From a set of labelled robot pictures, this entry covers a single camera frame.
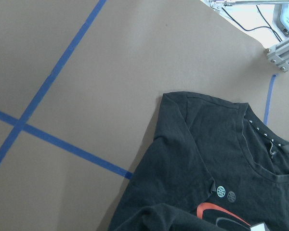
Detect black cables behind table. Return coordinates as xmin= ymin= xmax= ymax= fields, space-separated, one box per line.
xmin=221 ymin=4 xmax=282 ymax=41

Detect black graphic t-shirt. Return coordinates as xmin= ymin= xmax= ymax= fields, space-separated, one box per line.
xmin=109 ymin=92 xmax=289 ymax=231

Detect aluminium frame post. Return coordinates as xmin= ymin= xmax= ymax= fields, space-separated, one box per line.
xmin=266 ymin=38 xmax=289 ymax=72

